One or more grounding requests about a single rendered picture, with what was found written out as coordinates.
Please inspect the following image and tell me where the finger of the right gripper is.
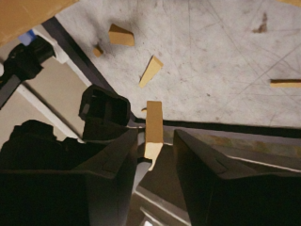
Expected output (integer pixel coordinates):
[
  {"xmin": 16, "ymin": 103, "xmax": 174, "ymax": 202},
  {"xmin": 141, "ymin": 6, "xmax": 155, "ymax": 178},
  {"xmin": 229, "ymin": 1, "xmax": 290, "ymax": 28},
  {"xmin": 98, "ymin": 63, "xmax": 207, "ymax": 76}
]
[
  {"xmin": 132, "ymin": 157, "xmax": 152, "ymax": 194},
  {"xmin": 82, "ymin": 117, "xmax": 146, "ymax": 146}
]

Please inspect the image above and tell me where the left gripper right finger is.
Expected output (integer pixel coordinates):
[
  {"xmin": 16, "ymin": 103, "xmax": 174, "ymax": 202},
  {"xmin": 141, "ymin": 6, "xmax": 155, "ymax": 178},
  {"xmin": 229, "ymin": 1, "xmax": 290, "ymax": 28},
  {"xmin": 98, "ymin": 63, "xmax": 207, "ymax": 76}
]
[{"xmin": 173, "ymin": 129, "xmax": 301, "ymax": 226}]

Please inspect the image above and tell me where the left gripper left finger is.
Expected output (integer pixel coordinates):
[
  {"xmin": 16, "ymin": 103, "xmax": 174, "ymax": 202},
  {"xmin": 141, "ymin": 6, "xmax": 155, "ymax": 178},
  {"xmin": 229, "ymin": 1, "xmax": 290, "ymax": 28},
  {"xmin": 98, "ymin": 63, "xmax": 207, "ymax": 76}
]
[{"xmin": 0, "ymin": 128, "xmax": 138, "ymax": 226}]

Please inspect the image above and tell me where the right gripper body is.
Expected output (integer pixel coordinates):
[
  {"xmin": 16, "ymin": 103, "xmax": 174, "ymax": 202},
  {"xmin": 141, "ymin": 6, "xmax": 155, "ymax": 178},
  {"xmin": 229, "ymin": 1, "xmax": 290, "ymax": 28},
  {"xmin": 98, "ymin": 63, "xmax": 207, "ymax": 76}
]
[{"xmin": 62, "ymin": 84, "xmax": 131, "ymax": 170}]

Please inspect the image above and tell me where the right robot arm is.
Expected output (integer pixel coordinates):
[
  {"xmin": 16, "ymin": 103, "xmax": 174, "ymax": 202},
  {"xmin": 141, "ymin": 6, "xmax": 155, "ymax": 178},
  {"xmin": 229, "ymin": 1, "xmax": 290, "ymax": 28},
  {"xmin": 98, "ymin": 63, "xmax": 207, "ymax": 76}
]
[{"xmin": 0, "ymin": 35, "xmax": 78, "ymax": 170}]

